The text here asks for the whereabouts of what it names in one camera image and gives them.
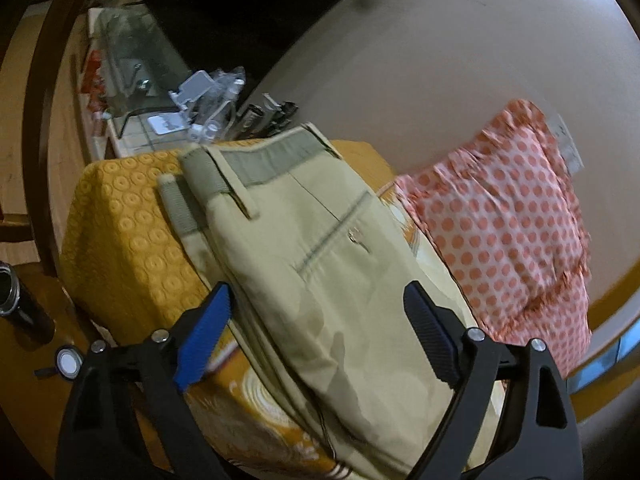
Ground left pink polka-dot pillow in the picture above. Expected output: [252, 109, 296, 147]
[395, 100, 591, 377]

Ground black cylindrical bottle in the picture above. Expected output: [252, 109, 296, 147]
[0, 262, 54, 344]

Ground white phone stand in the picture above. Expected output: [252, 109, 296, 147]
[148, 70, 214, 136]

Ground small round white cap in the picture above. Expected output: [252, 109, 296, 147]
[55, 346, 84, 382]

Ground window with blue glass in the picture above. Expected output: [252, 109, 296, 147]
[566, 320, 640, 394]

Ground khaki beige pants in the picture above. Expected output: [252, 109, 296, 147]
[157, 125, 474, 479]

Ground white wall outlet plate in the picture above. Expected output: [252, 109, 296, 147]
[547, 115, 585, 176]

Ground clear plastic container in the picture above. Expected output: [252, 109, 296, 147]
[94, 6, 191, 116]

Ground yellow patterned bed sheet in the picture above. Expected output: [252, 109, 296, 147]
[58, 138, 507, 480]

